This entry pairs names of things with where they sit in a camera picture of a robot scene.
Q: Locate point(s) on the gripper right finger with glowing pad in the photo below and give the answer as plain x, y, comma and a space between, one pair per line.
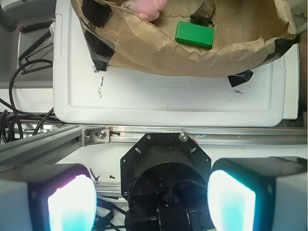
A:
259, 194

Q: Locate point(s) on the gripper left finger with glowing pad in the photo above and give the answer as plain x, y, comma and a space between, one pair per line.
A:
47, 197

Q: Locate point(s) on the pink plush bunny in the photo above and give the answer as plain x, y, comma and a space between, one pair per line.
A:
148, 10

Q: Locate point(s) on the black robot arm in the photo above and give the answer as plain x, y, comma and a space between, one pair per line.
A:
183, 207

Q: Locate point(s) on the brown paper bag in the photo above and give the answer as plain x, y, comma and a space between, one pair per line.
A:
248, 34

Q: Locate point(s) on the green rectangular block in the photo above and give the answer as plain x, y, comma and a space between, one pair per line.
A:
193, 34

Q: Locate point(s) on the brown lumpy rock toy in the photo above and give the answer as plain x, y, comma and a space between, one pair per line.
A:
203, 15

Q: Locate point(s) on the aluminium extrusion rail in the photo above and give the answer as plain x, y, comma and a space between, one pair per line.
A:
56, 144

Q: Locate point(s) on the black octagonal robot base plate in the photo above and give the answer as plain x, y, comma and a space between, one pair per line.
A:
157, 160

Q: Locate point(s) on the black wire rack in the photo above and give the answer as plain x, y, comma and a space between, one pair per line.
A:
44, 43

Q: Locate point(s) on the red handled tool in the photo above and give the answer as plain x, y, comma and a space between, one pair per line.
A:
34, 27

